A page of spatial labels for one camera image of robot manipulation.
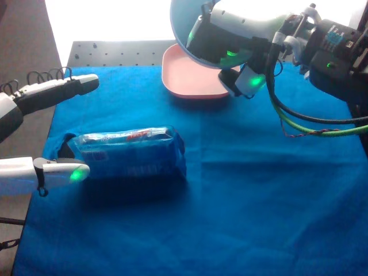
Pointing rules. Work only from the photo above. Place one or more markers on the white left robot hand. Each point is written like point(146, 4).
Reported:
point(51, 92)

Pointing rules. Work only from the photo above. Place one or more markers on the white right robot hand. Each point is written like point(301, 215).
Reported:
point(247, 20)

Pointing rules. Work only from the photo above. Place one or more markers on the light blue bowl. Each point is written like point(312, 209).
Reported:
point(178, 28)

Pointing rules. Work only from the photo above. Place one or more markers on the blue snack packet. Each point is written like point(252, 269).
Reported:
point(129, 155)

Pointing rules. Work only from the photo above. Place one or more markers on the pink plate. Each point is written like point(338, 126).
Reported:
point(187, 77)

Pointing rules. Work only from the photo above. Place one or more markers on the blue cloth bag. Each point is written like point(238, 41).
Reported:
point(230, 201)

